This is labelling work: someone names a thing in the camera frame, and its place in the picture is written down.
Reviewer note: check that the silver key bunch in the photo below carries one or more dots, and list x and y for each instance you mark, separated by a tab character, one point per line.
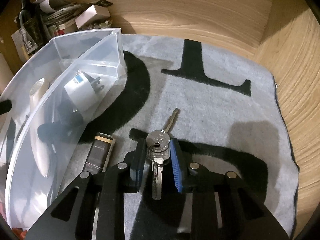
157	142

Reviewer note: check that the black and gold battery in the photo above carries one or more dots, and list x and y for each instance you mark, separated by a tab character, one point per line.
100	152

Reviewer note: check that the small white box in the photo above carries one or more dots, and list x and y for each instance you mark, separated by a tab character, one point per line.
91	16

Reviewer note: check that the clear plastic storage bin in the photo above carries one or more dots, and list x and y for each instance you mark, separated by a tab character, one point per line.
75	55

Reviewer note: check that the black bottle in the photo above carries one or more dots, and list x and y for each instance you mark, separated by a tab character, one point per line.
31	30

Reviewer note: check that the grey mat with black letters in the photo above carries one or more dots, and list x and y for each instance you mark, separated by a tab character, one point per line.
212	110

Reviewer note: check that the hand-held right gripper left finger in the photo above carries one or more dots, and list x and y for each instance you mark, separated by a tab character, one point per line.
137	166

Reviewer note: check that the black plastic object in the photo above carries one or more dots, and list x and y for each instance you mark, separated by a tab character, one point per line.
62	125

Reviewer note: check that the red cloth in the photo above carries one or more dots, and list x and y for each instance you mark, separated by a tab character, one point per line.
20	230

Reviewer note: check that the bowl of small items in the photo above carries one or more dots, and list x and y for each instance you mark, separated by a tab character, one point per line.
101	25

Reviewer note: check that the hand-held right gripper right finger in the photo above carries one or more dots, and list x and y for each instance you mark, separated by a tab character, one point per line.
177	166

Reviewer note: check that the stack of magazines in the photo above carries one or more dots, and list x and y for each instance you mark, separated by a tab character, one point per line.
61	12

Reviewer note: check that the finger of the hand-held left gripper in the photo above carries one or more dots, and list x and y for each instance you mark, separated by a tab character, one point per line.
4	106

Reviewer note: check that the white round device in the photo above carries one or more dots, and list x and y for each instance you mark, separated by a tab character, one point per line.
40	120

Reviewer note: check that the white travel adapter plug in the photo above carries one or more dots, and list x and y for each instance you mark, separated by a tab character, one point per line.
80	93

